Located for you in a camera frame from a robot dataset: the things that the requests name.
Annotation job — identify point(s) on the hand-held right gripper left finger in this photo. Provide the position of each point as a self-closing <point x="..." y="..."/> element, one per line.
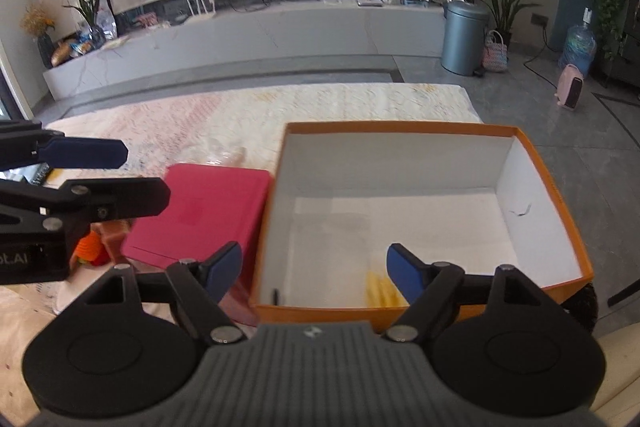
<point x="223" y="271"/>

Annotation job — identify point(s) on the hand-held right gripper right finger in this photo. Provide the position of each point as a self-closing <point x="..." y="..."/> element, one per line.
<point x="406" y="273"/>

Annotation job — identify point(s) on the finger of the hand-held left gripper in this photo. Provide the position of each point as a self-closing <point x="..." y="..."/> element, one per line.
<point x="85" y="153"/>
<point x="125" y="199"/>

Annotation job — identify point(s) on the orange cardboard box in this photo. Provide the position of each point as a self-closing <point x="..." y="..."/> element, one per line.
<point x="400" y="167"/>

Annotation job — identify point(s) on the yellow fuzzy item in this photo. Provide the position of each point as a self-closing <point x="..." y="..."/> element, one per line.
<point x="385" y="291"/>

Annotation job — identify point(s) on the orange knitted toy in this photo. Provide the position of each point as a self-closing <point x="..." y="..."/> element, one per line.
<point x="95" y="249"/>

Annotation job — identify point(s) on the red box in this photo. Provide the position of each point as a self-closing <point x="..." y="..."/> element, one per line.
<point x="200" y="217"/>

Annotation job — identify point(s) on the clear plastic bag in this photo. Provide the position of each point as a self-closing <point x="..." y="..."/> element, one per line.
<point x="225" y="154"/>

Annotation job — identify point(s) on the pink lace tablecloth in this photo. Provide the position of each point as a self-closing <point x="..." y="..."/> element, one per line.
<point x="200" y="117"/>

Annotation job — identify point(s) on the vase with dried flowers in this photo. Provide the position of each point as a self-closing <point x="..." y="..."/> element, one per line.
<point x="44" y="47"/>

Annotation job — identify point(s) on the green plant in glass vase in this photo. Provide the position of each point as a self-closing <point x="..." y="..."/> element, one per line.
<point x="96" y="34"/>

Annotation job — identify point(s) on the white router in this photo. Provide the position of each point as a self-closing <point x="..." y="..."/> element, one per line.
<point x="200" y="12"/>

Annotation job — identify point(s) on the white TV cabinet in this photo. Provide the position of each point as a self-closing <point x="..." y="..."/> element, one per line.
<point x="250" y="37"/>

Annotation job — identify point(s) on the woven handbag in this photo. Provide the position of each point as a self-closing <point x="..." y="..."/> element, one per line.
<point x="495" y="57"/>

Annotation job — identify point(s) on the grey-blue trash can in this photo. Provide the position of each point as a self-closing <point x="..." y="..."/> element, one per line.
<point x="465" y="42"/>

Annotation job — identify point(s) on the pink space heater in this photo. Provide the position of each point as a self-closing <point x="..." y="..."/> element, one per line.
<point x="570" y="89"/>

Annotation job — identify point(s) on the blue water jug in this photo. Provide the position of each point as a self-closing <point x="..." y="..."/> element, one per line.
<point x="577" y="47"/>

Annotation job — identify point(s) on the long-leaf potted plant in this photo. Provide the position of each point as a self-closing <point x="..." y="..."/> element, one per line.
<point x="505" y="7"/>

